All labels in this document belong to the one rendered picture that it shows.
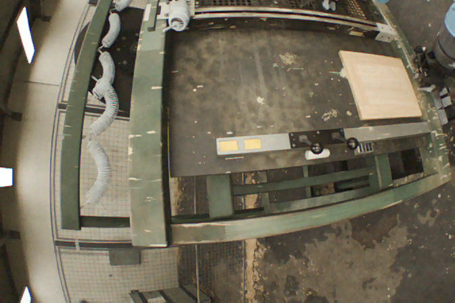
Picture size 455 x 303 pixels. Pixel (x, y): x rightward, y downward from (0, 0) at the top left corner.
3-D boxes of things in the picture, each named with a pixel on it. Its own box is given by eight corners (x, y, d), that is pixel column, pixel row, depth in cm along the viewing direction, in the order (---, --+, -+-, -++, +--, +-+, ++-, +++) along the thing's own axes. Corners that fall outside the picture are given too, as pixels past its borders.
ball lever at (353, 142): (338, 140, 71) (360, 151, 58) (328, 141, 71) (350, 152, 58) (338, 129, 71) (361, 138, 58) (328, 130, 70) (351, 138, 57)
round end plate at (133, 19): (201, 118, 133) (59, 98, 89) (196, 122, 138) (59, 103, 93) (197, 19, 158) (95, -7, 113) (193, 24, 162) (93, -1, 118)
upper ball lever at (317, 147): (306, 143, 71) (326, 155, 58) (295, 144, 70) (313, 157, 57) (306, 131, 70) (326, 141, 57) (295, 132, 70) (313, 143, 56)
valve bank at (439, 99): (460, 126, 77) (463, 120, 63) (442, 134, 88) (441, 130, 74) (431, 51, 92) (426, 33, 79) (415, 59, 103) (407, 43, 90)
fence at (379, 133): (424, 134, 78) (429, 132, 74) (217, 157, 71) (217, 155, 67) (422, 124, 80) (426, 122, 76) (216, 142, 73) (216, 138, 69)
